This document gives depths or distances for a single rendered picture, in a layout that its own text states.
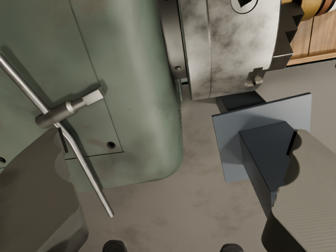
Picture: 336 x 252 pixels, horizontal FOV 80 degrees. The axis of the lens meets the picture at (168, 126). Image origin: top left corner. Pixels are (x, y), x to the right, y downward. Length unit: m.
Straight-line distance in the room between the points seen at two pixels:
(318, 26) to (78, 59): 0.65
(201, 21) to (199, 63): 0.05
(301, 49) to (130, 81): 0.57
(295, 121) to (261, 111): 0.16
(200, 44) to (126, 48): 0.10
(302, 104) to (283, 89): 0.84
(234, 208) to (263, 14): 2.34
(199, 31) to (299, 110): 0.77
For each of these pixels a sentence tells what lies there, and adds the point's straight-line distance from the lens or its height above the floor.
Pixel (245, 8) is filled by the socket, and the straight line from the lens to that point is 0.31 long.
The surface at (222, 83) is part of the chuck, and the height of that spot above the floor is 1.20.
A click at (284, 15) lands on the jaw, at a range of 0.43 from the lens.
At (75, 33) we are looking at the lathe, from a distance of 0.30.
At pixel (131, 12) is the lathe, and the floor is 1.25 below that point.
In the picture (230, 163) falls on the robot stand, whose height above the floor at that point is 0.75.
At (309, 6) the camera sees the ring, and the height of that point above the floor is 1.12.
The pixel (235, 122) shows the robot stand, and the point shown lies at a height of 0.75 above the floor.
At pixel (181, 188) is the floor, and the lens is 2.23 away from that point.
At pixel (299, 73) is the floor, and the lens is 1.83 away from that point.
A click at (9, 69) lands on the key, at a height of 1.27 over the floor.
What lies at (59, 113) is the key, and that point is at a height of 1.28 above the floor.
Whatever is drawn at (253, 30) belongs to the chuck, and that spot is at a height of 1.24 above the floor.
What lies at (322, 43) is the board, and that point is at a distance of 0.78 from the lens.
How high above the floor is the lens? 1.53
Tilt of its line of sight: 61 degrees down
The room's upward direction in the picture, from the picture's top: 176 degrees counter-clockwise
